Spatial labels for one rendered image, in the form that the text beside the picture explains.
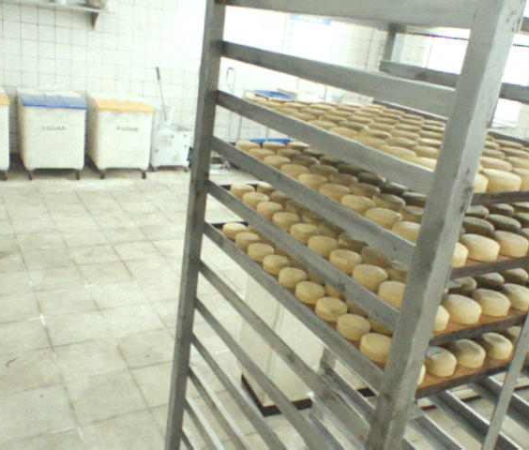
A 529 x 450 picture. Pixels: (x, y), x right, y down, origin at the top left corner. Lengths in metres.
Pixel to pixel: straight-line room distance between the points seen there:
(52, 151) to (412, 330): 4.99
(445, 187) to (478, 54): 0.13
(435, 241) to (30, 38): 5.52
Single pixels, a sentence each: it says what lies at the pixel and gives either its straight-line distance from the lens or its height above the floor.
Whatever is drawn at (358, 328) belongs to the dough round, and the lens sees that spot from 0.84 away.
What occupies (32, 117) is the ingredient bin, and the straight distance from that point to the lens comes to 5.37.
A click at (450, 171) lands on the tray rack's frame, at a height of 1.53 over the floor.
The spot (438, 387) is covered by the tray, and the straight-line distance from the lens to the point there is 0.78.
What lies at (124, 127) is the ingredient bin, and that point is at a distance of 5.54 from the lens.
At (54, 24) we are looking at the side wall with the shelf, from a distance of 5.96.
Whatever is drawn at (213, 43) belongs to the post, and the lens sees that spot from 1.07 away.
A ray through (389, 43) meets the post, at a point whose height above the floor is 1.64.
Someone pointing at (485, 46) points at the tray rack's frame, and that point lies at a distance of 0.57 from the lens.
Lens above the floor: 1.64
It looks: 20 degrees down
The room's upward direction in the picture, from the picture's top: 8 degrees clockwise
